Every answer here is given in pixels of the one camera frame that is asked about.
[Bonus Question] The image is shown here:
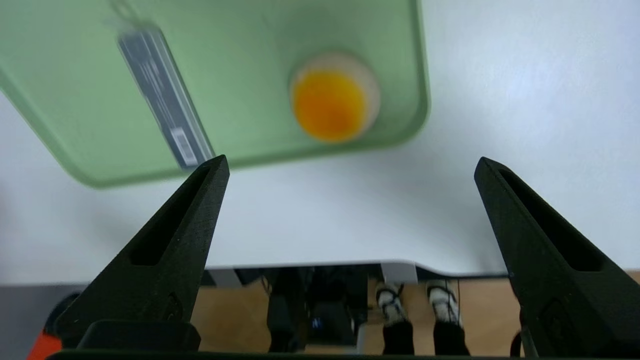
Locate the green plastic tray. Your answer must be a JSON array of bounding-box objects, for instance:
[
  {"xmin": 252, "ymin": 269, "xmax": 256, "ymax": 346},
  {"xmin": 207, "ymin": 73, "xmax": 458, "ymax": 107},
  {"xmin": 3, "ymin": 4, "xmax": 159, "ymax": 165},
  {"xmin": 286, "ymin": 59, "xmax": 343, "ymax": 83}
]
[{"xmin": 0, "ymin": 0, "xmax": 431, "ymax": 189}]

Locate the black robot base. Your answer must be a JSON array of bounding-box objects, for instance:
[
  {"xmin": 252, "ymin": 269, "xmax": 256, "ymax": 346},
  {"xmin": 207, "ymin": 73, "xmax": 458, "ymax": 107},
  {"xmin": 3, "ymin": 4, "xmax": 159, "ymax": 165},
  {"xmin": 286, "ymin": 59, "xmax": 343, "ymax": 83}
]
[{"xmin": 265, "ymin": 266, "xmax": 371, "ymax": 355}]

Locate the clear grey compass case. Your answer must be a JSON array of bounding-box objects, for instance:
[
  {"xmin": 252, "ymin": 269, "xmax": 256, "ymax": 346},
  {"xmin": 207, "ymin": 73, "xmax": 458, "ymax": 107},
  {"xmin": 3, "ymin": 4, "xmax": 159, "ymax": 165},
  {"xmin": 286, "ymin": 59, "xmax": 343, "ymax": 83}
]
[{"xmin": 117, "ymin": 27, "xmax": 216, "ymax": 170}]

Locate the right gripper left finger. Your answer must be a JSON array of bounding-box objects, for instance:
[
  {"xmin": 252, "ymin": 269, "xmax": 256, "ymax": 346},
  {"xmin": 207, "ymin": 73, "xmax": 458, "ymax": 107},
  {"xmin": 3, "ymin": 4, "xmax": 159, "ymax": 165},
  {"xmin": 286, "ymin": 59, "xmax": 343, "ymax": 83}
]
[{"xmin": 55, "ymin": 154, "xmax": 231, "ymax": 351}]

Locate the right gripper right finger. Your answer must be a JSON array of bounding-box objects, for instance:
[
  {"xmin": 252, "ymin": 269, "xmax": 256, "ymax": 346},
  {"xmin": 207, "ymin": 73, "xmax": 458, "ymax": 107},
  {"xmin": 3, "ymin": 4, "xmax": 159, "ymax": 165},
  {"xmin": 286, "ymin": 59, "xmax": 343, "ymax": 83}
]
[{"xmin": 474, "ymin": 156, "xmax": 640, "ymax": 358}]

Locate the white orange round bun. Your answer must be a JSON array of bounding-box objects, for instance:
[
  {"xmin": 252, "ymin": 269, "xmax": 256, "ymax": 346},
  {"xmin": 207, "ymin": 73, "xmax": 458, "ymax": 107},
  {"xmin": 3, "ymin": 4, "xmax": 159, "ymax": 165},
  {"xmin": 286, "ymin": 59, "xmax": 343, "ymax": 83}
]
[{"xmin": 289, "ymin": 52, "xmax": 381, "ymax": 143}]

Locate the black trouser leg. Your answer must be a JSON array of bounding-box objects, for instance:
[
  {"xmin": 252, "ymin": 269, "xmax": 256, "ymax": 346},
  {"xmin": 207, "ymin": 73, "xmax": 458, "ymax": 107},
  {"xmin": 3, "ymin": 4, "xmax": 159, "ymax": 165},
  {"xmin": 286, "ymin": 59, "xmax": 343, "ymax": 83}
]
[
  {"xmin": 382, "ymin": 320, "xmax": 416, "ymax": 357},
  {"xmin": 432, "ymin": 320, "xmax": 472, "ymax": 357}
]

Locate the white table leg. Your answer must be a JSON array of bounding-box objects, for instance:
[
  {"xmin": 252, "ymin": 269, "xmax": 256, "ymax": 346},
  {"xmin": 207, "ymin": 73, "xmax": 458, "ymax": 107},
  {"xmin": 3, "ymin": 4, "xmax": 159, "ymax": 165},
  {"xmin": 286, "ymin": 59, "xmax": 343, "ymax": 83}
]
[{"xmin": 380, "ymin": 262, "xmax": 419, "ymax": 286}]

